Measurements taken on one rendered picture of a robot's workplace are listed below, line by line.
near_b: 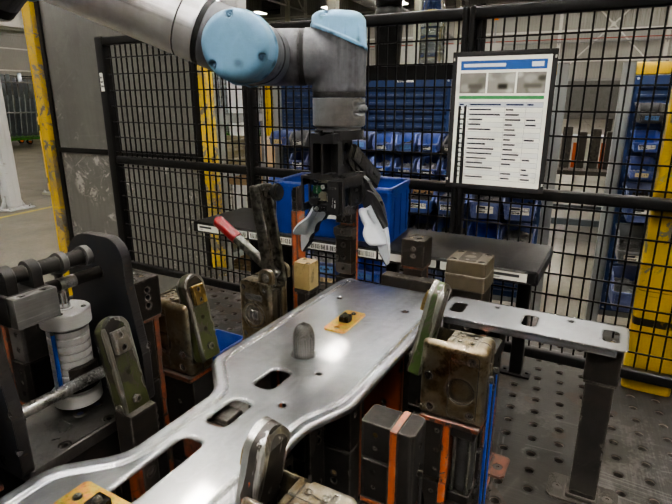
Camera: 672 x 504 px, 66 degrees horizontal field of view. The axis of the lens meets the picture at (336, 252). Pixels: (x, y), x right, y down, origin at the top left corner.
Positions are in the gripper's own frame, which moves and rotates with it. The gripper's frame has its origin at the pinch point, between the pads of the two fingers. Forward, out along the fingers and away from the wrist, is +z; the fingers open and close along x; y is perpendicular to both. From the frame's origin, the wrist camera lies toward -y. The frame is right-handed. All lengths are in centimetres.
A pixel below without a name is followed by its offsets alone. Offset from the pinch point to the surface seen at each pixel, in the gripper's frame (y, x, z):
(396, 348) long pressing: 4.0, 10.8, 11.4
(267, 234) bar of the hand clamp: 1.5, -14.0, -2.3
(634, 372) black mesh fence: -54, 45, 36
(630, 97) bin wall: -194, 34, -23
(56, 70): -131, -261, -38
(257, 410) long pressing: 27.3, 2.8, 10.9
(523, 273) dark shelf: -32.3, 22.2, 8.9
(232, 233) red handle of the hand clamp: 0.8, -22.3, -1.3
